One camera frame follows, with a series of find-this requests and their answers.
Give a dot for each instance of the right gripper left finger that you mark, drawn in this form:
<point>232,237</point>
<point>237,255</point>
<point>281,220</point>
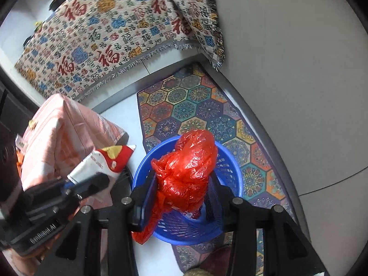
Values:
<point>143,197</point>

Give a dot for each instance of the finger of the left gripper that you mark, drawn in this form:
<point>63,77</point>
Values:
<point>88,187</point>

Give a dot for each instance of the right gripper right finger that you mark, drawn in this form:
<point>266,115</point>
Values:
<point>223,204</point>

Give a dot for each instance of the white red paper carton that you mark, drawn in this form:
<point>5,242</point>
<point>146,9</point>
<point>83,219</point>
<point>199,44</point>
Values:
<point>109,160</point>

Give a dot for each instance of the red plastic bag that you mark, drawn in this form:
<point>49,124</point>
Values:
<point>182,178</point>

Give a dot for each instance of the orange chip bag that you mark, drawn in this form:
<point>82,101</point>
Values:
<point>20,151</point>

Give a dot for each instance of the blue plastic basket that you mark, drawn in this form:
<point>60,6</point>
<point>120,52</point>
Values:
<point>180,228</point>

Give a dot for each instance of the colourful hexagon floor mat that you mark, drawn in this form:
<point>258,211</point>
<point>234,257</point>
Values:
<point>191,100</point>

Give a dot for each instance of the patterned fu character blanket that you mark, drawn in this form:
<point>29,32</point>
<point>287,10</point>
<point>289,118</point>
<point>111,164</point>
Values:
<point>87,43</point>

